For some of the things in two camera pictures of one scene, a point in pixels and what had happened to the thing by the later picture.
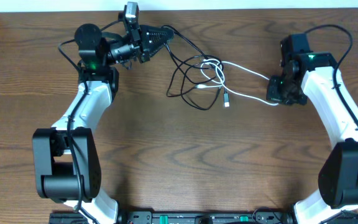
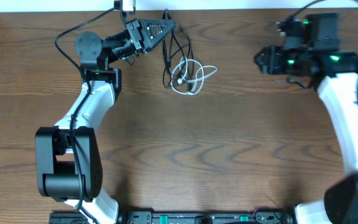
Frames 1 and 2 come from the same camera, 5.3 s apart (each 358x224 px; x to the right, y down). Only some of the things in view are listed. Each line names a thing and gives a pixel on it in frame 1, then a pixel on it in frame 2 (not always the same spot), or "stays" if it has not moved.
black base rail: x=182 y=217 stays
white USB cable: x=219 y=62 -> x=188 y=76
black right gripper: x=273 y=94 -> x=272 y=56
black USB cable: x=226 y=95 -> x=178 y=54
